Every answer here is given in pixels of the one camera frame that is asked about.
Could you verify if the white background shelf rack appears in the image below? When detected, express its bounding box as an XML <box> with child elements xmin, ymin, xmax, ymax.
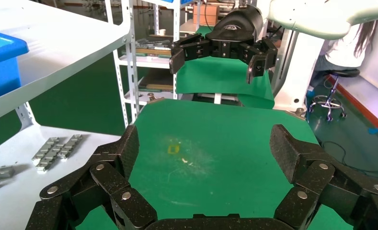
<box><xmin>104</xmin><ymin>0</ymin><xmax>189</xmax><ymax>127</ymax></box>

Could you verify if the brown cardboard box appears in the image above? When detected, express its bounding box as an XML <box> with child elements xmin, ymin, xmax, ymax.
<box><xmin>193</xmin><ymin>4</ymin><xmax>220</xmax><ymax>27</ymax></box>

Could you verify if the blue plastic bin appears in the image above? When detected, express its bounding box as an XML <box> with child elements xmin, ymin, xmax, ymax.
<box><xmin>0</xmin><ymin>28</ymin><xmax>30</xmax><ymax>103</ymax></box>
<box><xmin>159</xmin><ymin>0</ymin><xmax>196</xmax><ymax>6</ymax></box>

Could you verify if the person in white shirt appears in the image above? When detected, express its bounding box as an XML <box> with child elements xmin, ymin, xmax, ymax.
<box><xmin>312</xmin><ymin>19</ymin><xmax>378</xmax><ymax>88</ymax></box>

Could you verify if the green cloth covered table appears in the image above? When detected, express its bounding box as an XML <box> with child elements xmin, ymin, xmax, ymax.
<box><xmin>175</xmin><ymin>27</ymin><xmax>275</xmax><ymax>110</ymax></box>

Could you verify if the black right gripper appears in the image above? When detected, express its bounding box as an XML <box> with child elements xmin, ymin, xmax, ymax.
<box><xmin>169</xmin><ymin>4</ymin><xmax>278</xmax><ymax>85</ymax></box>

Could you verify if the grey metal parts pile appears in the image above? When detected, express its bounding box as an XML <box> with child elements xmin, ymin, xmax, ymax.
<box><xmin>135</xmin><ymin>38</ymin><xmax>173</xmax><ymax>51</ymax></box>

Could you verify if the dark floor cable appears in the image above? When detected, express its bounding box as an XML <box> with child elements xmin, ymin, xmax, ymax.
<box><xmin>321</xmin><ymin>141</ymin><xmax>378</xmax><ymax>185</ymax></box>

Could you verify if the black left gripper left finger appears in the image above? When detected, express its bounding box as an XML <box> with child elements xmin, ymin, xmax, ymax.
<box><xmin>25</xmin><ymin>125</ymin><xmax>158</xmax><ymax>230</ymax></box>

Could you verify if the silver toothed metal bar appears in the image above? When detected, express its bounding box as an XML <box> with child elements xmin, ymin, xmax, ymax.
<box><xmin>57</xmin><ymin>134</ymin><xmax>83</xmax><ymax>160</ymax></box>
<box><xmin>31</xmin><ymin>137</ymin><xmax>60</xmax><ymax>166</ymax></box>
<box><xmin>36</xmin><ymin>143</ymin><xmax>66</xmax><ymax>173</ymax></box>

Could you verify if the wooden board with green edge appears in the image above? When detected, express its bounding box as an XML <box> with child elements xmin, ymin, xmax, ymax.
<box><xmin>138</xmin><ymin>68</ymin><xmax>175</xmax><ymax>93</ymax></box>
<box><xmin>122</xmin><ymin>47</ymin><xmax>172</xmax><ymax>59</ymax></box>

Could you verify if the green table cloth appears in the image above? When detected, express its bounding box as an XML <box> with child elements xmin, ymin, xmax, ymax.
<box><xmin>76</xmin><ymin>98</ymin><xmax>355</xmax><ymax>230</ymax></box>

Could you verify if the silver binder clip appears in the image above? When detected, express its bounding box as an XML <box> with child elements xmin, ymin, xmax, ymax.
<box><xmin>147</xmin><ymin>92</ymin><xmax>166</xmax><ymax>105</ymax></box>
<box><xmin>290</xmin><ymin>108</ymin><xmax>307</xmax><ymax>120</ymax></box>

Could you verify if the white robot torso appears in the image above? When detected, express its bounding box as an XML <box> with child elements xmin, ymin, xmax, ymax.
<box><xmin>267</xmin><ymin>0</ymin><xmax>378</xmax><ymax>112</ymax></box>

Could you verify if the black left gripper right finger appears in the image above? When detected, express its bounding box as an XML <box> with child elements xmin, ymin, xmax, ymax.
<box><xmin>269</xmin><ymin>124</ymin><xmax>378</xmax><ymax>230</ymax></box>

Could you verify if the black chrome swivel stool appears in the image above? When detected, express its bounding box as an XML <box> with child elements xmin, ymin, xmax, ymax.
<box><xmin>309</xmin><ymin>68</ymin><xmax>361</xmax><ymax>123</ymax></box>

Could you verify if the white metal shelf rack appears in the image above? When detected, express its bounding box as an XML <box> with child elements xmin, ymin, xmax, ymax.
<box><xmin>0</xmin><ymin>0</ymin><xmax>142</xmax><ymax>230</ymax></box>

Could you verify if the silver rail part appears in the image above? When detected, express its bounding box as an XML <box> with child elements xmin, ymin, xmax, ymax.
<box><xmin>0</xmin><ymin>165</ymin><xmax>16</xmax><ymax>180</ymax></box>

